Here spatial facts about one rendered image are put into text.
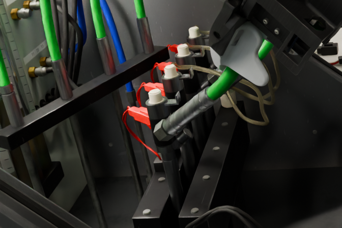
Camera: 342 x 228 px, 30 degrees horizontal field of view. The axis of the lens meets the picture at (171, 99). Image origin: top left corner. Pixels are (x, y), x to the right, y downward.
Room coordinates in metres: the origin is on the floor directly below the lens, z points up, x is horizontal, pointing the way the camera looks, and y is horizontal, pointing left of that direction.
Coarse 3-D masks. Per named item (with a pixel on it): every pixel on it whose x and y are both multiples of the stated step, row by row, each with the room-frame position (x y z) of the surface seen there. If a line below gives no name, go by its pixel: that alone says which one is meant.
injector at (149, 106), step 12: (156, 108) 0.72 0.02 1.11; (168, 108) 0.73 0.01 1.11; (156, 120) 0.72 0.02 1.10; (180, 132) 0.72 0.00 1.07; (156, 144) 0.72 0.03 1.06; (168, 144) 0.72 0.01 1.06; (180, 144) 0.72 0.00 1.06; (168, 156) 0.72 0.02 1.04; (168, 168) 0.72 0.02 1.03; (168, 180) 0.73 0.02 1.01; (180, 180) 0.73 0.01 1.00; (180, 192) 0.72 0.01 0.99; (180, 204) 0.72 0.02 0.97
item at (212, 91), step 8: (0, 48) 0.79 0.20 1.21; (0, 56) 0.79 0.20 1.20; (0, 64) 0.79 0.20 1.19; (0, 72) 0.79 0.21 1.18; (224, 72) 0.56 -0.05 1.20; (232, 72) 0.55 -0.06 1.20; (0, 80) 0.79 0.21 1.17; (8, 80) 0.79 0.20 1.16; (216, 80) 0.57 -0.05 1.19; (224, 80) 0.56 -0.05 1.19; (232, 80) 0.56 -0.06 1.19; (0, 88) 0.79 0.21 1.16; (8, 88) 0.79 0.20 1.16; (208, 88) 0.58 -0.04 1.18; (216, 88) 0.57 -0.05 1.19; (224, 88) 0.56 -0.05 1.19; (216, 96) 0.57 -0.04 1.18
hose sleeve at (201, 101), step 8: (200, 96) 0.58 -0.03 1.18; (208, 96) 0.57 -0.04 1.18; (184, 104) 0.60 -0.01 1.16; (192, 104) 0.59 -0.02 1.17; (200, 104) 0.58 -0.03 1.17; (208, 104) 0.58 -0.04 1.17; (176, 112) 0.61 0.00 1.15; (184, 112) 0.60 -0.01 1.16; (192, 112) 0.59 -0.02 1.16; (200, 112) 0.59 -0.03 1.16; (168, 120) 0.61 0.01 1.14; (176, 120) 0.60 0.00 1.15; (184, 120) 0.60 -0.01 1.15; (168, 128) 0.61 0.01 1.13; (176, 128) 0.61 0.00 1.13
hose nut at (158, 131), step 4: (156, 124) 0.63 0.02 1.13; (160, 124) 0.62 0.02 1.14; (156, 128) 0.63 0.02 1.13; (160, 128) 0.62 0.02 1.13; (156, 132) 0.62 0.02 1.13; (160, 132) 0.62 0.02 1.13; (164, 132) 0.61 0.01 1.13; (156, 136) 0.62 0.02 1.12; (160, 136) 0.62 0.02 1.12; (164, 136) 0.62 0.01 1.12; (168, 136) 0.62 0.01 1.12; (172, 136) 0.62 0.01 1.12; (160, 140) 0.62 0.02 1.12; (164, 140) 0.62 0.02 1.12
